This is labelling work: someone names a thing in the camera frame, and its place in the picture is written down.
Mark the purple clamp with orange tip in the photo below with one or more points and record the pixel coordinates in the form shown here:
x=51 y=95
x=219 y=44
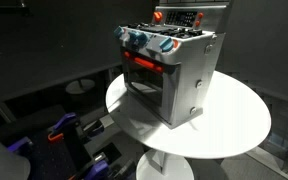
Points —
x=57 y=131

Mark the left blue stove knob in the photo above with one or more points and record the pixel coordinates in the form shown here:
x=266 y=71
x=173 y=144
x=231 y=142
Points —
x=118 y=32

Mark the grey toy oven stove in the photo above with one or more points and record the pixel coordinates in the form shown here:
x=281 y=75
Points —
x=176 y=95

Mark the grey translucent object corner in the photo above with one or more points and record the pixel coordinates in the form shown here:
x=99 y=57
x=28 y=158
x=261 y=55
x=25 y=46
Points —
x=13 y=166

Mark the purple clamp far left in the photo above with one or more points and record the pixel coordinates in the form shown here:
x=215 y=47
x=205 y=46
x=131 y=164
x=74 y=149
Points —
x=23 y=142

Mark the orange oven door handle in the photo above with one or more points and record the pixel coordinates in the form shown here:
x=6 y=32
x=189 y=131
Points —
x=147 y=64

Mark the blue stove knob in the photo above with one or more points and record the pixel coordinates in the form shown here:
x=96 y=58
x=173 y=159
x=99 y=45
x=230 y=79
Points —
x=166 y=45
x=137 y=38
x=118 y=32

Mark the large orange panel knob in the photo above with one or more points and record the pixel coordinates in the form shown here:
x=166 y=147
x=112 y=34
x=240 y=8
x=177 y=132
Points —
x=158 y=16

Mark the purple clamp lower front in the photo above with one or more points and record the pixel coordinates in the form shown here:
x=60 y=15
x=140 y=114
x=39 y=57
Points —
x=94 y=170

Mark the white round table base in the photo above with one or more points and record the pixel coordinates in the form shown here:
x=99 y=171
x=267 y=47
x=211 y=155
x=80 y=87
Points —
x=158 y=165

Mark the right blue stove knob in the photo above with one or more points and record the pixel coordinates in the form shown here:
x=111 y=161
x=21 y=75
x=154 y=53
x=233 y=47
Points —
x=166 y=45

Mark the middle blue stove knob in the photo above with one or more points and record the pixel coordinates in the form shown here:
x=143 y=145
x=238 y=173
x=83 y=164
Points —
x=137 y=38

